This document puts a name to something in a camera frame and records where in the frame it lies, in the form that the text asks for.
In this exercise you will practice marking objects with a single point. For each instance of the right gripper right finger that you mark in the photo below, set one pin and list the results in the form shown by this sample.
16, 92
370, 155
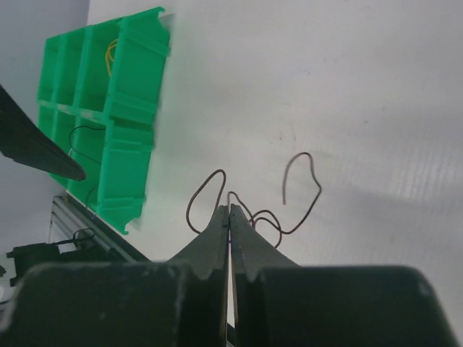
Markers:
250, 255

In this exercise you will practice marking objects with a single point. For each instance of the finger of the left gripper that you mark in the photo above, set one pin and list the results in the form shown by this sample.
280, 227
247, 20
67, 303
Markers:
25, 144

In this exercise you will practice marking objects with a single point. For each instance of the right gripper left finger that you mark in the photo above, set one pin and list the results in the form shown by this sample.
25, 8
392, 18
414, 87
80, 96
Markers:
203, 312

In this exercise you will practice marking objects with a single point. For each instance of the green compartment tray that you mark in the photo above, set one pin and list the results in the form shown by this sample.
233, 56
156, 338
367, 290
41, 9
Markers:
98, 97

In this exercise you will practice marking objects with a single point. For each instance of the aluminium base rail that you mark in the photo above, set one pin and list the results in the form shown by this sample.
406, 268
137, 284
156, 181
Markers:
74, 227

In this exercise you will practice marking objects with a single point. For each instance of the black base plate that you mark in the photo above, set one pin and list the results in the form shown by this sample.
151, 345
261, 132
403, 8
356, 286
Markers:
54, 249

